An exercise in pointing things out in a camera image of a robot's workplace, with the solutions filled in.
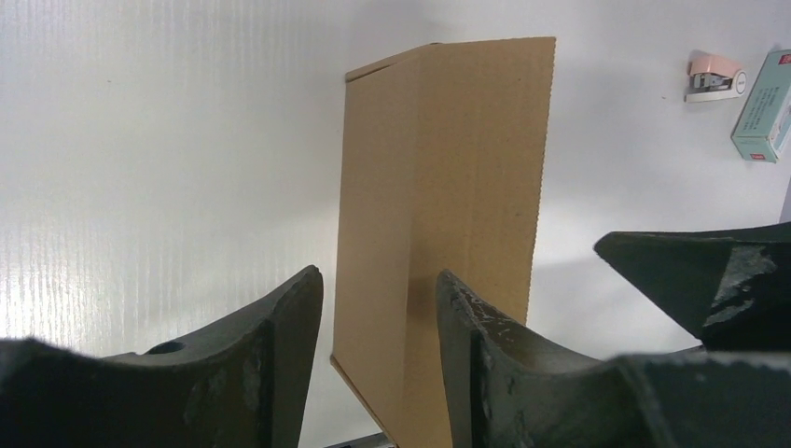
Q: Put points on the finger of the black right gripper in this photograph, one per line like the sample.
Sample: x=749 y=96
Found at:
x=730 y=289

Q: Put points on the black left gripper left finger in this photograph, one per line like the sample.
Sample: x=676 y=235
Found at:
x=241 y=381

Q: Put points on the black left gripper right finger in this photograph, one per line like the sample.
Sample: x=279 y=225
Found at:
x=508 y=386

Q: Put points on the white green box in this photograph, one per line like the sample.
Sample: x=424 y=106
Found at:
x=763 y=130

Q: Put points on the brown cardboard box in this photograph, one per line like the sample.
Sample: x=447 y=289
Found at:
x=442 y=161

